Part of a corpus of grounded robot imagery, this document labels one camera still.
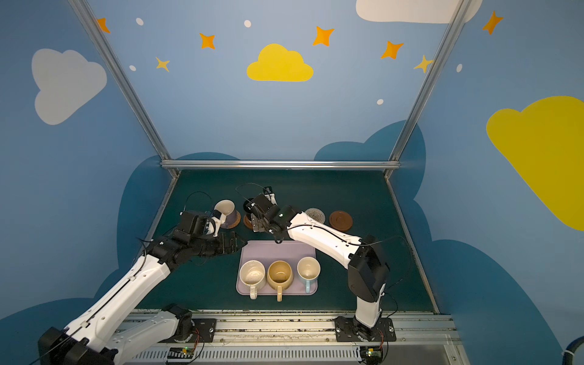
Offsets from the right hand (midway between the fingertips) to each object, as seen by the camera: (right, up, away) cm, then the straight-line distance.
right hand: (270, 215), depth 83 cm
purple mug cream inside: (-20, +2, +14) cm, 25 cm away
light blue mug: (+14, -21, +3) cm, 26 cm away
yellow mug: (+4, -23, +3) cm, 24 cm away
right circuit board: (+34, -45, -10) cm, 57 cm away
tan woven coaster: (-17, -4, +18) cm, 25 cm away
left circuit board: (-28, -44, -11) cm, 53 cm away
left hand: (-11, -9, -6) cm, 15 cm away
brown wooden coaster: (+30, -4, +19) cm, 36 cm away
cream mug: (-7, -23, +3) cm, 24 cm away
